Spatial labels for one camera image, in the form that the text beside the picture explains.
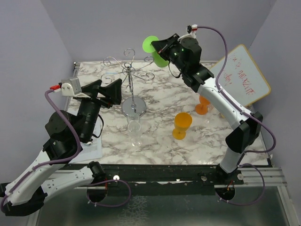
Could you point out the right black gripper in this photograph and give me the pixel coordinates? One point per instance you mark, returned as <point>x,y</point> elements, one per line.
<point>163,46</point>

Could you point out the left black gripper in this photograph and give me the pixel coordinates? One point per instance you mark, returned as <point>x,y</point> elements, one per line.
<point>113,92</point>

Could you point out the green plastic wine glass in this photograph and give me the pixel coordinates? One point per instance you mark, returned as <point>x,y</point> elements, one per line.
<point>148,48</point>

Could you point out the tall clear wine glass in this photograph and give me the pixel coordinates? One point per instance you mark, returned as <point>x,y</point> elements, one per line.
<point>134,130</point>

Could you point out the yellow-orange plastic wine glass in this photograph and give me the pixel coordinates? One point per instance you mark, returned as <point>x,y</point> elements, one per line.
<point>182,123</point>

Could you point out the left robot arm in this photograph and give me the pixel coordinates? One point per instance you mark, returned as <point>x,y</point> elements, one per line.
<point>67,133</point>

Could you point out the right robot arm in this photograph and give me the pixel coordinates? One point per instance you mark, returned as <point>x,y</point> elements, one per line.
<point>185,55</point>

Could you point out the chrome wine glass rack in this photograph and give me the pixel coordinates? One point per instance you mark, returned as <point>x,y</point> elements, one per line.
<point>133,105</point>

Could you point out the short clear glass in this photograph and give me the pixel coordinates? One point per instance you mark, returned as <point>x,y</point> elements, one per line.
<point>133,117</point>

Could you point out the orange plastic wine glass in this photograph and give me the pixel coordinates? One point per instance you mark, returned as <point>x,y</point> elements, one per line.
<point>202,107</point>

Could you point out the small clear wine glass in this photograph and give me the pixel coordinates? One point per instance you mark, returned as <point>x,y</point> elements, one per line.
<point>208,115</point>

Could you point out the printed paper sheets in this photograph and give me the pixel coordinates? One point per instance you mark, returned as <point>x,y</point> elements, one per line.
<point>93,150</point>

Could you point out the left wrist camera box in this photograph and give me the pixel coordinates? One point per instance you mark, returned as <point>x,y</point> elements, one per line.
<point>70,87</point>

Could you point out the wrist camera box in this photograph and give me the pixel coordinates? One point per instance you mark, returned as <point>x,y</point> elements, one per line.
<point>70,87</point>
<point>191,32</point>

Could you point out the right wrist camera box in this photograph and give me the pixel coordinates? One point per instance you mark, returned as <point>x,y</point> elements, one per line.
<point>191,32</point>

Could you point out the whiteboard with yellow frame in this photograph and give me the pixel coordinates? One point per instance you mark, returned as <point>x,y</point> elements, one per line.
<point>242,78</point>

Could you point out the black front mounting rail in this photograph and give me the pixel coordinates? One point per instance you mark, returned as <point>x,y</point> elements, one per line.
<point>161,180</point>

